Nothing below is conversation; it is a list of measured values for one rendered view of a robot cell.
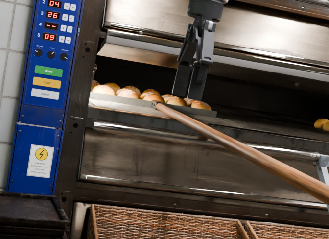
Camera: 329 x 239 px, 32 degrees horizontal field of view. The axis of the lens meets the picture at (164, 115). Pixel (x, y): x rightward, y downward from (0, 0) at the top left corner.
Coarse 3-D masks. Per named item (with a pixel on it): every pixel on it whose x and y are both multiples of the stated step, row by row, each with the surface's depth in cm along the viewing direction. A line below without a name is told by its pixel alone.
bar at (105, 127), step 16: (96, 128) 162; (112, 128) 163; (128, 128) 164; (144, 128) 166; (192, 144) 170; (208, 144) 170; (256, 144) 174; (304, 160) 179; (320, 160) 178; (320, 176) 178
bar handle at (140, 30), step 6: (114, 24) 187; (120, 24) 188; (126, 24) 189; (138, 30) 190; (144, 30) 190; (150, 30) 190; (156, 30) 191; (168, 36) 192; (174, 36) 192; (180, 36) 193
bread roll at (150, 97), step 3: (144, 96) 245; (147, 96) 245; (150, 96) 244; (153, 96) 244; (156, 96) 245; (159, 96) 246; (144, 99) 244; (147, 99) 244; (150, 99) 244; (153, 99) 244; (156, 99) 244; (159, 99) 245; (162, 99) 246
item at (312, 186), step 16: (176, 112) 204; (192, 128) 181; (208, 128) 166; (224, 144) 150; (240, 144) 141; (256, 160) 128; (272, 160) 122; (288, 176) 112; (304, 176) 108; (320, 192) 100
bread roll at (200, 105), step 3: (195, 102) 250; (198, 102) 250; (201, 102) 250; (204, 102) 251; (192, 105) 249; (195, 105) 249; (198, 105) 249; (201, 105) 249; (204, 105) 249; (207, 105) 250; (201, 108) 249; (204, 108) 249; (207, 108) 250; (210, 108) 251
